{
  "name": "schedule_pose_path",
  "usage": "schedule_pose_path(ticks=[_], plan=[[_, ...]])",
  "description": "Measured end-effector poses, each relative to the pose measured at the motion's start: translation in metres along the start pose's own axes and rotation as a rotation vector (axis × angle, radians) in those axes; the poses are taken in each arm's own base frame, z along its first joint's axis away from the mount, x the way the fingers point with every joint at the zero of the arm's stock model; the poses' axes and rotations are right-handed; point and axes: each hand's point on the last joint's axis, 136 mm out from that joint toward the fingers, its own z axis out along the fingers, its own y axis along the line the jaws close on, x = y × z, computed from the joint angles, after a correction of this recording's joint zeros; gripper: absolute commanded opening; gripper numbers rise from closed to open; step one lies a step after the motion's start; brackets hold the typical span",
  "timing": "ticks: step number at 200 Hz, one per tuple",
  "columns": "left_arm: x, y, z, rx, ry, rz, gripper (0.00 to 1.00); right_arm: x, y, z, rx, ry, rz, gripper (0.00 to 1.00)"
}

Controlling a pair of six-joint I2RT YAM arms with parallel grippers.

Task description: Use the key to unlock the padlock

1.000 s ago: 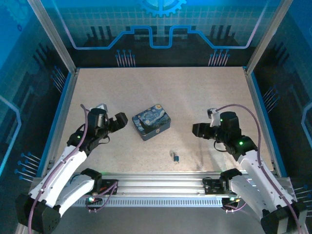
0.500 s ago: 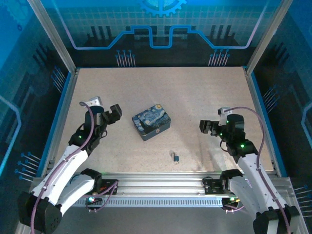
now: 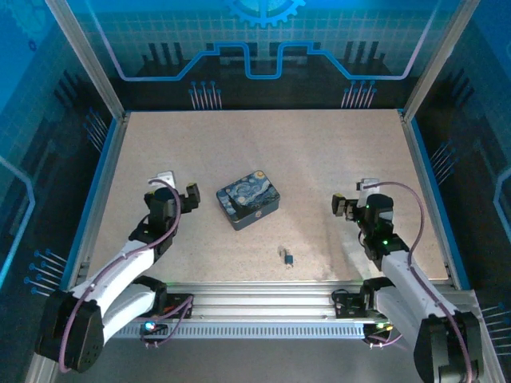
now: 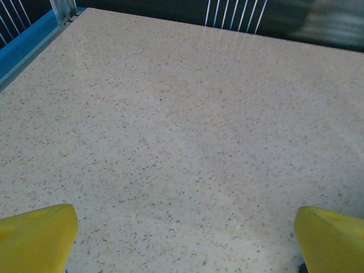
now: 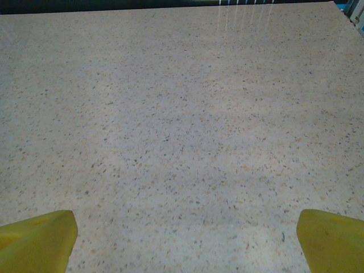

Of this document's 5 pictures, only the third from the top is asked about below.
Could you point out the starry night painted tin box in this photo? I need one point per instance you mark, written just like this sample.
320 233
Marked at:
247 201

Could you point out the small blue padlock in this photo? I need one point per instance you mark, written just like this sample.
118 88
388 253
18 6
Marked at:
290 259

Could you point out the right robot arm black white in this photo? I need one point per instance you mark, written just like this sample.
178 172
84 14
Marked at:
407 275

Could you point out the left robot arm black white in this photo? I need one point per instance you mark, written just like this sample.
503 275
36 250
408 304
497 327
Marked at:
120 267

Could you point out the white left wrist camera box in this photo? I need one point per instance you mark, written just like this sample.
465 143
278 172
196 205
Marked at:
165 177

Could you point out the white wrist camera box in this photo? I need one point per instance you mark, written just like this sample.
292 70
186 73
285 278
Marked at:
165 177
367 185

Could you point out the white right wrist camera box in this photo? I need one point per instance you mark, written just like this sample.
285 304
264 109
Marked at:
367 185

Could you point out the aluminium table side rail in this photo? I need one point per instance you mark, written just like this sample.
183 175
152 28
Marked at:
421 179
107 179

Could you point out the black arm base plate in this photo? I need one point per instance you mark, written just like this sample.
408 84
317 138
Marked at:
345 305
175 299

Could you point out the wide aluminium mounting rail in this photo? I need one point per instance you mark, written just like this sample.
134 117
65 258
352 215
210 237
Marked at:
259 297

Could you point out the aluminium frame post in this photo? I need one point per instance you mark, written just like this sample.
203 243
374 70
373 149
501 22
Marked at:
439 60
92 68

